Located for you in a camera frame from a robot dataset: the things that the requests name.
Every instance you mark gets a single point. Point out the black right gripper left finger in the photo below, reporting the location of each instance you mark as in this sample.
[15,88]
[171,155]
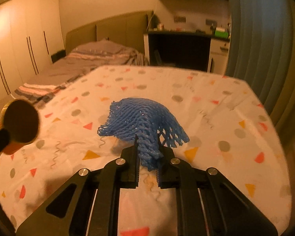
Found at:
[88,202]

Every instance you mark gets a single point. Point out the white wardrobe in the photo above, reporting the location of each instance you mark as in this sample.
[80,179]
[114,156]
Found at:
[30,33]

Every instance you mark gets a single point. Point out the beige curtain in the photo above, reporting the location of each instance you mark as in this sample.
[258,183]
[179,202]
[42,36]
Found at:
[283,113]

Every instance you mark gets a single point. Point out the red paper cup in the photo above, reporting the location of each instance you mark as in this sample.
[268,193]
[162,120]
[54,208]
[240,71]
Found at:
[21,120]

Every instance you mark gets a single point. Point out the dark desk with drawers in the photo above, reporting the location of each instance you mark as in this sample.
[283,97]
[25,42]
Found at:
[188,50]

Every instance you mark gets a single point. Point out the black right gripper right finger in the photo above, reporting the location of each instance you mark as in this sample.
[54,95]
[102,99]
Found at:
[207,202]

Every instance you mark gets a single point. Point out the brown padded headboard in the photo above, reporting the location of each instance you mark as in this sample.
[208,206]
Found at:
[125,29]

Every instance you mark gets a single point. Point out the bed with grey bedding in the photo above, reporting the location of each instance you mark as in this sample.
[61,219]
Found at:
[40,89]

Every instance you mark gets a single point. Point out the blue curtain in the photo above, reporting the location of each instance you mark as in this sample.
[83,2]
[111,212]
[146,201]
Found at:
[260,50]

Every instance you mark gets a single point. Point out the green box on desk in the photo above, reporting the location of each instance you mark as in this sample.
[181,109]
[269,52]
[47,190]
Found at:
[221,33]

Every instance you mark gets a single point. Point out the blue foam net sleeve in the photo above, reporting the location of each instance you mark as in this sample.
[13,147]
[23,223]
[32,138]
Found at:
[144,120]

